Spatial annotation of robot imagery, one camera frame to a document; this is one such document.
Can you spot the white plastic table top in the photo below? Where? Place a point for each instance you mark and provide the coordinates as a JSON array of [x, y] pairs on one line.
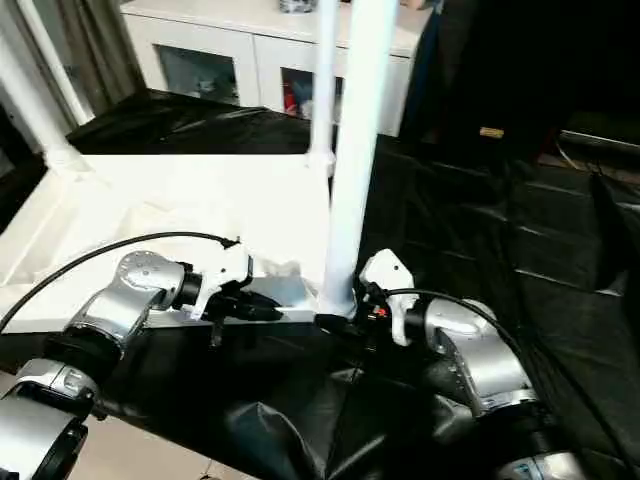
[[175, 190]]

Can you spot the white door frame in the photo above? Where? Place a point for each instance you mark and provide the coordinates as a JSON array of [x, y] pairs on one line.
[[55, 65]]

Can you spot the black television edge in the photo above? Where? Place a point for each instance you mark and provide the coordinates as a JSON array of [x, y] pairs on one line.
[[600, 140]]

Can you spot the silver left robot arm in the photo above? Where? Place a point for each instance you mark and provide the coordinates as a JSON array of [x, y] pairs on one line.
[[135, 285]]

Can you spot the black speaker box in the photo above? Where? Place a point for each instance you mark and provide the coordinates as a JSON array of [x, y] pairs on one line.
[[475, 65]]

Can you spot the red packet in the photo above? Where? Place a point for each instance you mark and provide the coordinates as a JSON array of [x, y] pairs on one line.
[[290, 100]]

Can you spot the white plastic table leg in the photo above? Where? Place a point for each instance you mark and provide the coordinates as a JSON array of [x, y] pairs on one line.
[[322, 75], [30, 100], [355, 125]]

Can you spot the white glass-door cabinet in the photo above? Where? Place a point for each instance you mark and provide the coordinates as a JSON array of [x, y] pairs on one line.
[[200, 25]]

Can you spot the grey curtain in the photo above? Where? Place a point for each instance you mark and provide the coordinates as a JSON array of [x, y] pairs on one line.
[[100, 50]]

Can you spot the black plastic mat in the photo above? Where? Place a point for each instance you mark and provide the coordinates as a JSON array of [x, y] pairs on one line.
[[500, 225]]

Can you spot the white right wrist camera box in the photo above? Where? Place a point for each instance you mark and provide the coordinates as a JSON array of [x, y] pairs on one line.
[[385, 265]]

